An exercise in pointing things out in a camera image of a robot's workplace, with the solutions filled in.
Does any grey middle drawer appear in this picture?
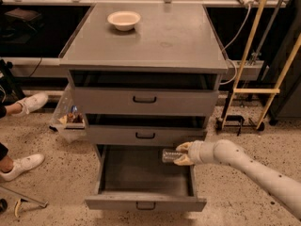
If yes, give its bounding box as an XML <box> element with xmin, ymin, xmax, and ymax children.
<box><xmin>86</xmin><ymin>125</ymin><xmax>207</xmax><ymax>147</ymax></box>

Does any yellow handled tool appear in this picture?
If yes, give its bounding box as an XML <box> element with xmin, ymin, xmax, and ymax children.
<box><xmin>14</xmin><ymin>199</ymin><xmax>27</xmax><ymax>218</ymax></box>

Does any white sneaker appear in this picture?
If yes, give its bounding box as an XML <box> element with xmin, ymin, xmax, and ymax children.
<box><xmin>15</xmin><ymin>92</ymin><xmax>48</xmax><ymax>117</ymax></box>
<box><xmin>0</xmin><ymin>153</ymin><xmax>44</xmax><ymax>182</ymax></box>

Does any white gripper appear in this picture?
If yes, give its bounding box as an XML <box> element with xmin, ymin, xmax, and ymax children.
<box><xmin>174</xmin><ymin>140</ymin><xmax>204</xmax><ymax>166</ymax></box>

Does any white sneaker lower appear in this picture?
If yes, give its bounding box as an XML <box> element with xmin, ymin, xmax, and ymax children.
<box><xmin>0</xmin><ymin>153</ymin><xmax>44</xmax><ymax>182</ymax></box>

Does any grey bottom drawer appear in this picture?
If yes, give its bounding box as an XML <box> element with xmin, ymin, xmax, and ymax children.
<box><xmin>86</xmin><ymin>145</ymin><xmax>206</xmax><ymax>212</ymax></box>

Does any white sneaker upper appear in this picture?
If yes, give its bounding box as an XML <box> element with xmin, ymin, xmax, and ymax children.
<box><xmin>15</xmin><ymin>92</ymin><xmax>48</xmax><ymax>117</ymax></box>

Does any yellow wooden frame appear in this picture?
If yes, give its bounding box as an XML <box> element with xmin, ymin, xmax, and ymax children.
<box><xmin>220</xmin><ymin>0</ymin><xmax>301</xmax><ymax>131</ymax></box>

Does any grey top drawer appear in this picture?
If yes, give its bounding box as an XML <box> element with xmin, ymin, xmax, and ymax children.
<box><xmin>71</xmin><ymin>88</ymin><xmax>218</xmax><ymax>116</ymax></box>

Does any grey metal floor bar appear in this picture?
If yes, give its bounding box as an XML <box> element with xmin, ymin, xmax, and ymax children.
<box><xmin>0</xmin><ymin>186</ymin><xmax>48</xmax><ymax>208</ymax></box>

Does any grey drawer cabinet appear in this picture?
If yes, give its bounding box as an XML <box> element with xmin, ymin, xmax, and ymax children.
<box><xmin>58</xmin><ymin>2</ymin><xmax>230</xmax><ymax>162</ymax></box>

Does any clear plastic water bottle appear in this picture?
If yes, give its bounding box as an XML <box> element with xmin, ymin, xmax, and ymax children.
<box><xmin>162</xmin><ymin>149</ymin><xmax>186</xmax><ymax>163</ymax></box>

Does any grey drawer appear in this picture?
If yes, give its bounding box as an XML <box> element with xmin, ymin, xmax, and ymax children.
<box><xmin>86</xmin><ymin>125</ymin><xmax>207</xmax><ymax>147</ymax></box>
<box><xmin>86</xmin><ymin>145</ymin><xmax>206</xmax><ymax>212</ymax></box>
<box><xmin>71</xmin><ymin>88</ymin><xmax>218</xmax><ymax>116</ymax></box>

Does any white paper bowl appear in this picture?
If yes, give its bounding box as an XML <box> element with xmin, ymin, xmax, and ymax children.
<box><xmin>107</xmin><ymin>11</ymin><xmax>141</xmax><ymax>31</ymax></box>

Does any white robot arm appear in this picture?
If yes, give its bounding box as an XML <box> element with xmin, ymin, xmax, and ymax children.
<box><xmin>173</xmin><ymin>139</ymin><xmax>301</xmax><ymax>220</ymax></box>

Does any white power cable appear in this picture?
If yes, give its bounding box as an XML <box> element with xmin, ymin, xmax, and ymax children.
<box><xmin>219</xmin><ymin>4</ymin><xmax>254</xmax><ymax>87</ymax></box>

